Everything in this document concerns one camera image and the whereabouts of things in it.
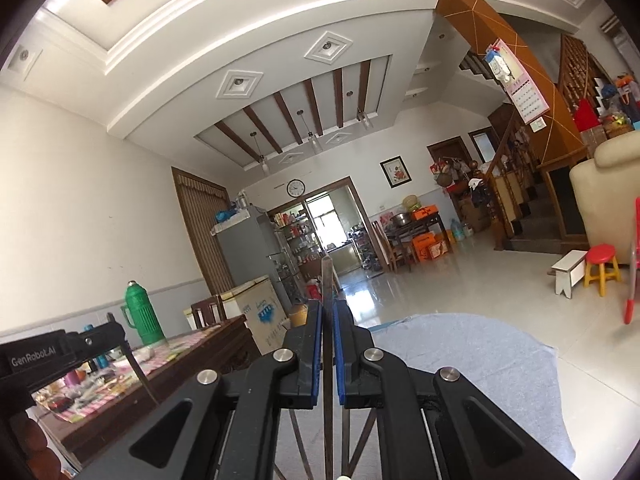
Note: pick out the grey tablecloth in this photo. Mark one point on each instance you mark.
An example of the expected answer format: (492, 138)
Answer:
(475, 385)

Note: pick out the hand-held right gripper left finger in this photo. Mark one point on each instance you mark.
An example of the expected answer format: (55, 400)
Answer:
(316, 360)

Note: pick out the shelf with bottles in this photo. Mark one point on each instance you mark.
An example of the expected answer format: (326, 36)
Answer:
(297, 240)

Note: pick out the grey refrigerator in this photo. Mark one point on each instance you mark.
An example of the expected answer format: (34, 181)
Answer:
(250, 250)

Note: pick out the wall calendar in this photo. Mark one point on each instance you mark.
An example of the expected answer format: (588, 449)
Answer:
(520, 85)

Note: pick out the orange box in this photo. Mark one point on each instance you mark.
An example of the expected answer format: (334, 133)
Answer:
(425, 213)

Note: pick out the framed wall picture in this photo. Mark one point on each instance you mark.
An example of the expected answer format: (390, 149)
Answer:
(395, 171)

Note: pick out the wooden dining chair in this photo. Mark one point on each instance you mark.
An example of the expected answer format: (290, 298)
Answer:
(392, 247)

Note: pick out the red and yellow stool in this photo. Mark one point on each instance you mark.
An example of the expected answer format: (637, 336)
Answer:
(602, 267)

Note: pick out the clear water bottle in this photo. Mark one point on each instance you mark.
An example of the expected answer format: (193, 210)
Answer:
(456, 230)

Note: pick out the blue bottle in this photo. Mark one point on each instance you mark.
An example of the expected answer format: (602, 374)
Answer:
(102, 360)

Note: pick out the metal basin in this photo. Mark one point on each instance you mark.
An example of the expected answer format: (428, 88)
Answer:
(401, 219)

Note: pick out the green thermos flask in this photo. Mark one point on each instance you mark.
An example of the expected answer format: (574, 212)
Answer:
(144, 315)

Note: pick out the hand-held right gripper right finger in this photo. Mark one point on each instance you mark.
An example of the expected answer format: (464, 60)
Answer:
(338, 360)

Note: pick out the small white stool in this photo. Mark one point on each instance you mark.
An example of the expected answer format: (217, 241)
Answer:
(570, 272)

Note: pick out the orange cardboard carton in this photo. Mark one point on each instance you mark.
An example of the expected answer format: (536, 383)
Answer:
(431, 249)

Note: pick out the carved dark wooden table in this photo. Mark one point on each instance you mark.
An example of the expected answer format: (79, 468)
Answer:
(200, 360)

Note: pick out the round wall clock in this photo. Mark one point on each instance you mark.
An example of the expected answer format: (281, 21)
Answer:
(295, 188)

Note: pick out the brown wooden door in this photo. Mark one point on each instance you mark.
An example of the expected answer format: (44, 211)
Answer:
(205, 230)

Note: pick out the glass pendant lamp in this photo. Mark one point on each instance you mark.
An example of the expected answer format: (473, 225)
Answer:
(312, 141)
(365, 117)
(261, 162)

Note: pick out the wooden staircase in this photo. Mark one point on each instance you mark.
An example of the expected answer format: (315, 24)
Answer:
(520, 195)

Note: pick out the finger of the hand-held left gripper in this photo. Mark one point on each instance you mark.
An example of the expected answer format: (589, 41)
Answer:
(100, 340)

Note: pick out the cream sofa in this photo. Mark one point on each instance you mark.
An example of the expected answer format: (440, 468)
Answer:
(605, 200)

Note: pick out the white chest freezer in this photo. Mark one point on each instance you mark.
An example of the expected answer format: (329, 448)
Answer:
(255, 315)

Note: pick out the wooden side table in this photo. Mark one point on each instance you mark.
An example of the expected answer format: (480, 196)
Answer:
(420, 227)

